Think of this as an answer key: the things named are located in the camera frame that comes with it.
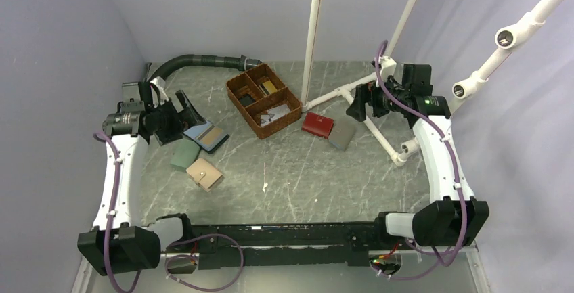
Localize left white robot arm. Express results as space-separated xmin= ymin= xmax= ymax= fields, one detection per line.
xmin=77 ymin=81 xmax=203 ymax=276

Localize brown woven divided basket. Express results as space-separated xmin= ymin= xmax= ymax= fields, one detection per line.
xmin=225 ymin=64 xmax=302 ymax=139

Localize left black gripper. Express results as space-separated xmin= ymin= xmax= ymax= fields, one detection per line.
xmin=147 ymin=91 xmax=205 ymax=146

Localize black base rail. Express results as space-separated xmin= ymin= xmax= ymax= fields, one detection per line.
xmin=167 ymin=220 xmax=408 ymax=270

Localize green card holder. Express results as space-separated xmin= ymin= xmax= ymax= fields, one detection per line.
xmin=170 ymin=139 xmax=201 ymax=172

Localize gold card in basket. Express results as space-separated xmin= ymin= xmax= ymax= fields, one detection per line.
xmin=260 ymin=80 xmax=277 ymax=95

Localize white pipe camera boom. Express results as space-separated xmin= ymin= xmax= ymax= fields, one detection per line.
xmin=449 ymin=0 xmax=564 ymax=113

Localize white PVC pipe frame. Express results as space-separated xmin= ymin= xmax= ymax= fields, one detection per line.
xmin=300 ymin=0 xmax=433 ymax=167

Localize cards in basket front compartment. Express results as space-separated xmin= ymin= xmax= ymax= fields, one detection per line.
xmin=260 ymin=104 xmax=290 ymax=127

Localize beige snap card holder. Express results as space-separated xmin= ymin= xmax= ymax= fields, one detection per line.
xmin=186 ymin=158 xmax=224 ymax=192

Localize black card in basket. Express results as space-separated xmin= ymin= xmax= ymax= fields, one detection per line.
xmin=239 ymin=94 xmax=255 ymax=107

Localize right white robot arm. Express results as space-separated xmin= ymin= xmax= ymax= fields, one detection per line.
xmin=346 ymin=60 xmax=489 ymax=249

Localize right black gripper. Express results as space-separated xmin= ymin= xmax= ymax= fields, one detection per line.
xmin=345 ymin=74 xmax=409 ymax=122

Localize open blue card wallet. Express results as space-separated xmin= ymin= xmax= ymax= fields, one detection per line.
xmin=183 ymin=121 xmax=229 ymax=154

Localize red leather wallet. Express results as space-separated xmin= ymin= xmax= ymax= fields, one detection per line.
xmin=301 ymin=112 xmax=334 ymax=139

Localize grey leather card holder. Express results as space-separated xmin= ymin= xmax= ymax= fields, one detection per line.
xmin=328 ymin=116 xmax=356 ymax=151

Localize black corrugated hose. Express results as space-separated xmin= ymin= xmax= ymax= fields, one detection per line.
xmin=148 ymin=54 xmax=263 ymax=84

